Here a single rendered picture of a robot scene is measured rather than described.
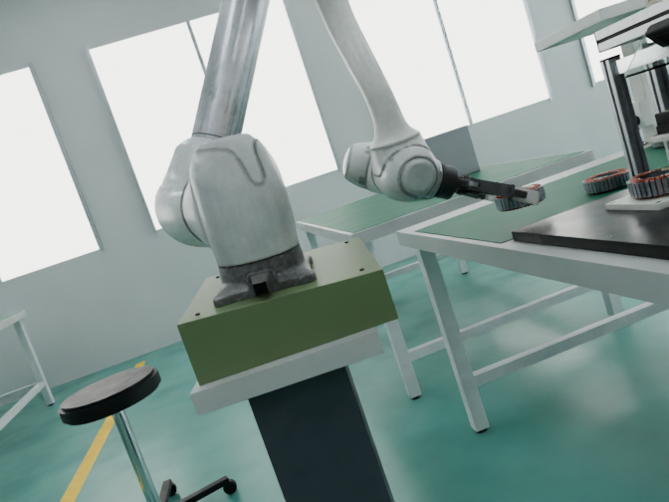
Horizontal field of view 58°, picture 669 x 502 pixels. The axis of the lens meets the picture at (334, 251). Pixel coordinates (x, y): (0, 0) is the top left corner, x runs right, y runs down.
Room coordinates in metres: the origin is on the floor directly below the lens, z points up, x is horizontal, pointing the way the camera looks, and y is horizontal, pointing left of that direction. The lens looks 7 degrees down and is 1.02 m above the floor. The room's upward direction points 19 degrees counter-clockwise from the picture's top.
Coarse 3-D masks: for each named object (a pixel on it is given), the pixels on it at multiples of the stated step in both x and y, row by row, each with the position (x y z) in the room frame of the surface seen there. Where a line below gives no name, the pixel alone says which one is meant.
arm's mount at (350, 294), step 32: (320, 256) 1.22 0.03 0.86; (352, 256) 1.14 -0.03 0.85; (288, 288) 1.02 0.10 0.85; (320, 288) 0.97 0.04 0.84; (352, 288) 0.98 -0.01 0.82; (384, 288) 0.98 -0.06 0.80; (192, 320) 0.98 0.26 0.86; (224, 320) 0.97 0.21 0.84; (256, 320) 0.97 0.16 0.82; (288, 320) 0.97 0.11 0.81; (320, 320) 0.97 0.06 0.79; (352, 320) 0.98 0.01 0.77; (384, 320) 0.98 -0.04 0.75; (192, 352) 0.97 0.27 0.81; (224, 352) 0.97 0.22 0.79; (256, 352) 0.97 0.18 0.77; (288, 352) 0.97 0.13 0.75
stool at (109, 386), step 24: (96, 384) 2.10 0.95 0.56; (120, 384) 1.98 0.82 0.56; (144, 384) 1.95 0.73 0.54; (72, 408) 1.89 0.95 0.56; (96, 408) 1.86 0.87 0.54; (120, 408) 1.89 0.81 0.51; (120, 432) 2.01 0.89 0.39; (144, 480) 2.01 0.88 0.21; (168, 480) 2.27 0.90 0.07; (216, 480) 2.13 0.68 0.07
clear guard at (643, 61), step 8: (648, 40) 0.89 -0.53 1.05; (640, 48) 0.90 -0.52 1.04; (648, 48) 0.88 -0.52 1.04; (656, 48) 0.86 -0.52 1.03; (664, 48) 0.84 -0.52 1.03; (640, 56) 0.89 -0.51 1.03; (648, 56) 0.87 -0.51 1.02; (656, 56) 0.85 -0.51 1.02; (664, 56) 0.83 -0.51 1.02; (632, 64) 0.90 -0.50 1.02; (640, 64) 0.88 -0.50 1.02; (648, 64) 0.86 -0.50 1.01; (656, 64) 0.84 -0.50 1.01; (664, 64) 0.82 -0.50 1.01; (632, 72) 0.89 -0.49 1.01; (640, 72) 0.87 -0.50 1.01
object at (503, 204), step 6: (522, 186) 1.42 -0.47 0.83; (528, 186) 1.39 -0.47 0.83; (534, 186) 1.35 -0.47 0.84; (540, 186) 1.35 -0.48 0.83; (498, 198) 1.37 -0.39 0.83; (504, 198) 1.35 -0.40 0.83; (540, 198) 1.33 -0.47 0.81; (498, 204) 1.37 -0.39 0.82; (504, 204) 1.35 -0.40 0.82; (510, 204) 1.34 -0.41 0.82; (516, 204) 1.33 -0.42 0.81; (522, 204) 1.33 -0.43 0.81; (528, 204) 1.32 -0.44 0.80; (498, 210) 1.38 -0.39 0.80; (504, 210) 1.36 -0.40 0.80; (510, 210) 1.35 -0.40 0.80
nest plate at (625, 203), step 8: (616, 200) 1.16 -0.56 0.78; (624, 200) 1.14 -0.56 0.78; (632, 200) 1.12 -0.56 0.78; (640, 200) 1.09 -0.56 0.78; (648, 200) 1.07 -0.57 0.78; (656, 200) 1.05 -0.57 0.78; (664, 200) 1.03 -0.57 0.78; (608, 208) 1.16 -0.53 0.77; (616, 208) 1.13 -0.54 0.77; (624, 208) 1.11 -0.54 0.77; (632, 208) 1.09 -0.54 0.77; (640, 208) 1.07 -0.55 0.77; (648, 208) 1.05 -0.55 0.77; (656, 208) 1.03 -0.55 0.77
